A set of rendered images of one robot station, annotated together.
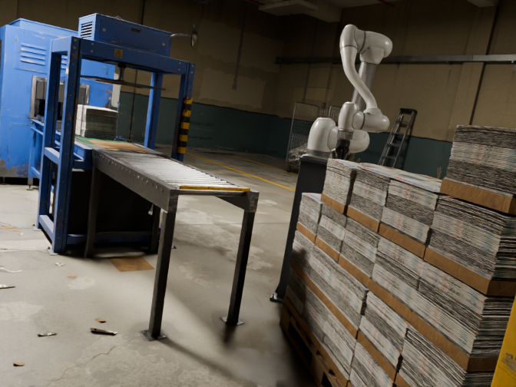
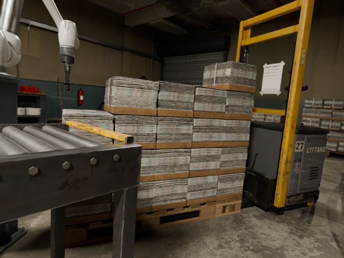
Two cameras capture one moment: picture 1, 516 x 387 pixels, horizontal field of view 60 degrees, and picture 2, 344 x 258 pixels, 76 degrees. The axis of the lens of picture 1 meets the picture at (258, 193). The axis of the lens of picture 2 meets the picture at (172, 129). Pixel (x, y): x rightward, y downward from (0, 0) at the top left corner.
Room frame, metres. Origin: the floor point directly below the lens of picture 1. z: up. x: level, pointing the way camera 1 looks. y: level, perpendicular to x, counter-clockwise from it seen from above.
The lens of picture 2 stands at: (2.19, 1.08, 0.93)
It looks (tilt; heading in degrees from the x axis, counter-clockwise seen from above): 7 degrees down; 259
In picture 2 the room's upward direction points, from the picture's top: 5 degrees clockwise
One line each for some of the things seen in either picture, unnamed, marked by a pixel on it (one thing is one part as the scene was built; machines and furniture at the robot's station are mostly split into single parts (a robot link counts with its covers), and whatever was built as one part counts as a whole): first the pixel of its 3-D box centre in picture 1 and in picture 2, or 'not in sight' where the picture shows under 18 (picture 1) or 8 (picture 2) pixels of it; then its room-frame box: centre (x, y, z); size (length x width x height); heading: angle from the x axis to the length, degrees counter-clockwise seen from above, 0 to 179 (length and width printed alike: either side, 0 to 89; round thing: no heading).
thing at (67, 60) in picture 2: (342, 147); (67, 64); (2.59, -0.44, 1.12); 0.08 x 0.07 x 0.09; 106
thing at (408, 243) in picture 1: (442, 243); (196, 113); (1.65, -0.72, 0.86); 0.38 x 0.29 x 0.04; 107
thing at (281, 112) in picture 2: not in sight; (262, 110); (0.91, -0.93, 0.92); 0.57 x 0.01 x 0.05; 106
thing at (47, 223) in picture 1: (108, 193); not in sight; (3.66, 1.24, 0.38); 0.94 x 0.69 x 0.63; 127
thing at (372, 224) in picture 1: (399, 222); (165, 111); (1.93, -0.64, 0.86); 0.38 x 0.29 x 0.04; 106
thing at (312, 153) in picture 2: not in sight; (277, 160); (0.59, -1.03, 0.40); 0.69 x 0.55 x 0.80; 106
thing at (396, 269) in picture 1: (365, 302); (145, 167); (2.06, -0.60, 0.42); 1.17 x 0.39 x 0.83; 16
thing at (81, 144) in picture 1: (113, 150); not in sight; (3.66, 1.24, 0.75); 0.70 x 0.65 x 0.10; 37
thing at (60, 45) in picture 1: (123, 57); not in sight; (3.66, 1.24, 1.50); 0.94 x 0.68 x 0.10; 127
